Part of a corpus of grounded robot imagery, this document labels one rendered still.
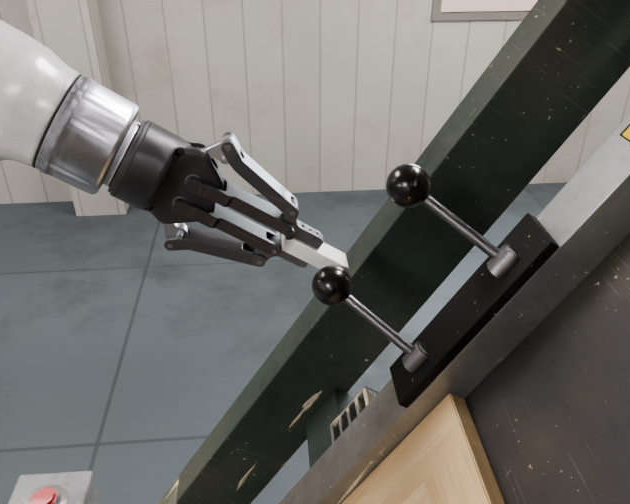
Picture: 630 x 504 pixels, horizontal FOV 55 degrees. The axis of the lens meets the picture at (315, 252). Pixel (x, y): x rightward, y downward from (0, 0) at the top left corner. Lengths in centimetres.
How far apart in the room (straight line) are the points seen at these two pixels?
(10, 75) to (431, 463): 46
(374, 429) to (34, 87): 42
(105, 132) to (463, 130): 39
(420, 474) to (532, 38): 45
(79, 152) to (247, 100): 328
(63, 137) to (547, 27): 48
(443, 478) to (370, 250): 31
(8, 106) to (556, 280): 45
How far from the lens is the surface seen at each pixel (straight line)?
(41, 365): 287
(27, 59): 54
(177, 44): 373
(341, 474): 64
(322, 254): 59
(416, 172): 51
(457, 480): 53
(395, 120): 392
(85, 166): 53
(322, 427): 87
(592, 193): 51
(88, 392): 266
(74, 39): 361
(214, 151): 55
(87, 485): 111
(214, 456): 98
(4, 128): 53
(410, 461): 59
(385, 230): 74
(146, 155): 53
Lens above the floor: 176
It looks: 32 degrees down
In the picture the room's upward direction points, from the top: straight up
